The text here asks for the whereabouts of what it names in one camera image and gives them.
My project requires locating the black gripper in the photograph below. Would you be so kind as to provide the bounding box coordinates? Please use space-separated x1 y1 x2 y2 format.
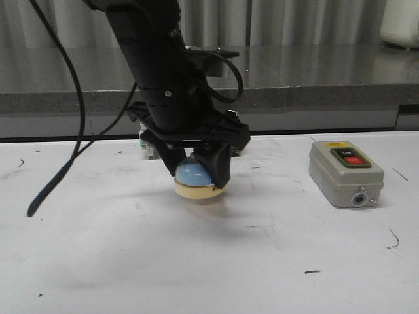
127 78 250 188

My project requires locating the blue and cream desk bell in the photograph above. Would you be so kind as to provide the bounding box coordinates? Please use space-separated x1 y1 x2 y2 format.
174 157 224 200

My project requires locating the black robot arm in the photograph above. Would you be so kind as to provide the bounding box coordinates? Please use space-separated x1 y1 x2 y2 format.
88 1 250 187

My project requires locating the grey stone counter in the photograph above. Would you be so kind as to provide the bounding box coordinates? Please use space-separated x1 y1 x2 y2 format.
1 44 418 141

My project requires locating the grey pleated curtain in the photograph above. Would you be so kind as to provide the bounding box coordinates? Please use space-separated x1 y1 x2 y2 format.
1 1 386 48

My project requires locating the white object on counter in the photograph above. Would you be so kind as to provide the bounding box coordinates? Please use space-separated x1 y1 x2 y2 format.
380 0 418 49

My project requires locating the black selector switch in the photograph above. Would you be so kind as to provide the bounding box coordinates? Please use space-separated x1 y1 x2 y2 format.
225 109 243 157

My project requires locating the green pushbutton switch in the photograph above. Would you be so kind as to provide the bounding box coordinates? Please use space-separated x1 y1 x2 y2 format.
139 122 160 160

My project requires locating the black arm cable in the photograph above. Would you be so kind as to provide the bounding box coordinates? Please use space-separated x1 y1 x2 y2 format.
26 0 244 218

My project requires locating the grey on-off switch box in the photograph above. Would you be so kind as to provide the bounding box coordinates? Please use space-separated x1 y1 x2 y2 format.
309 141 384 208

